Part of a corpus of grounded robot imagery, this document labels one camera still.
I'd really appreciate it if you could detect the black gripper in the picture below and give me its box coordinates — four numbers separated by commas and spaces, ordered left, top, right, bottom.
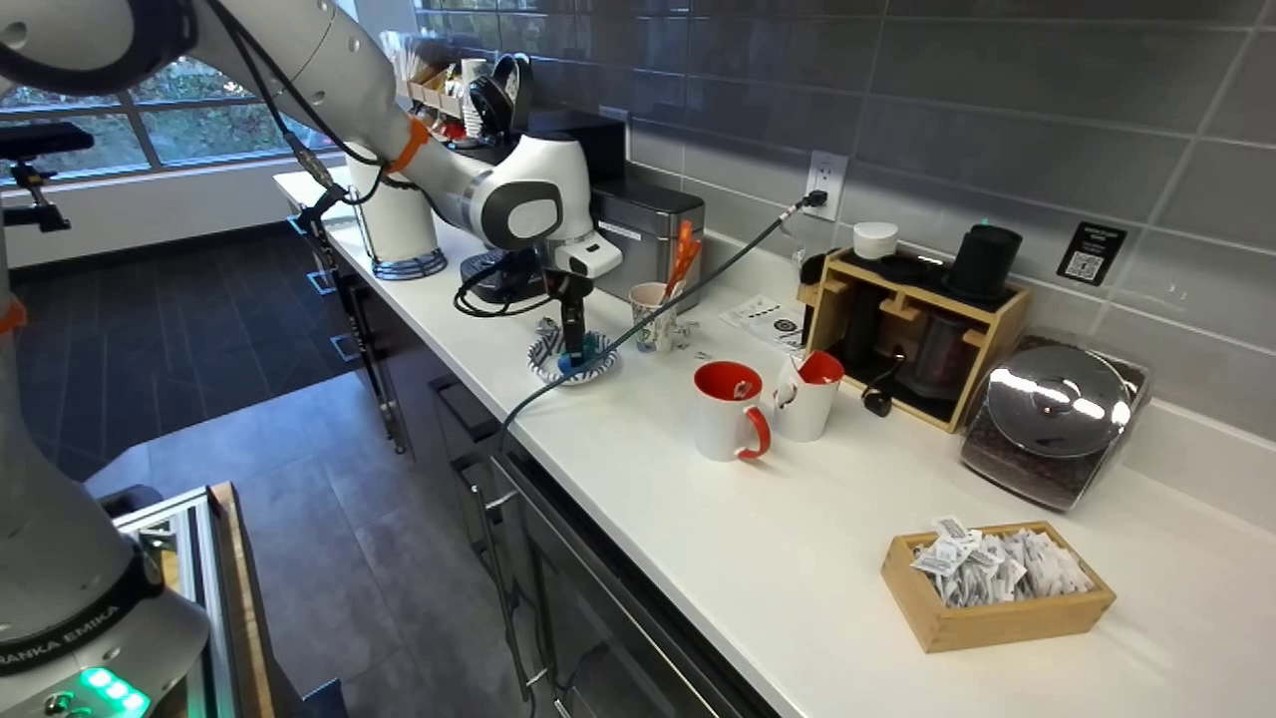
551, 235, 623, 363

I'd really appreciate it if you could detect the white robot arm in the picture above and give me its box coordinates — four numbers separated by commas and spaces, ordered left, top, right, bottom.
0, 0, 591, 718

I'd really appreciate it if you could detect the blue patterned plate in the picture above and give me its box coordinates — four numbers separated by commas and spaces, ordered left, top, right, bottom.
530, 331, 616, 385

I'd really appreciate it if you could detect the clear cup with utensils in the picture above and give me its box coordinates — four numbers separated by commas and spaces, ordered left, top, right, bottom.
631, 283, 676, 349

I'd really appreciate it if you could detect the silver metal box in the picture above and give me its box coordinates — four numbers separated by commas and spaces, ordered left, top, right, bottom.
595, 178, 704, 294

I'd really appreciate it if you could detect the white red mug front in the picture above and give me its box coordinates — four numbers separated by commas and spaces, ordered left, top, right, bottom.
693, 359, 774, 464

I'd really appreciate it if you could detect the white red mug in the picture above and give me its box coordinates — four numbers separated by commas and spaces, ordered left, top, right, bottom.
693, 359, 774, 464
774, 349, 843, 441

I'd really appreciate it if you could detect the white red mug back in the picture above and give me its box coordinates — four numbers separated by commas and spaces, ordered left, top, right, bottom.
774, 349, 843, 441

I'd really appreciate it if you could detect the wooden sugar packet tray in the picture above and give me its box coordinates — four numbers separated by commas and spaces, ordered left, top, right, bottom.
881, 520, 1117, 653

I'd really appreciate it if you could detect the black power cable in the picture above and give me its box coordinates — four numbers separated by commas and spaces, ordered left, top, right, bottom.
493, 187, 833, 433

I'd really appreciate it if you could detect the white wall outlet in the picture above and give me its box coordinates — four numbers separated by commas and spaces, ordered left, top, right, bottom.
805, 151, 850, 220

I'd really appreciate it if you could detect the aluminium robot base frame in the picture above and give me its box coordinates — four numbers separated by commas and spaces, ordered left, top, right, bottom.
115, 481, 284, 718

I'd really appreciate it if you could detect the black camera tripod mount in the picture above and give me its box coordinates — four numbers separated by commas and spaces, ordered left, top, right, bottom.
0, 123, 90, 232

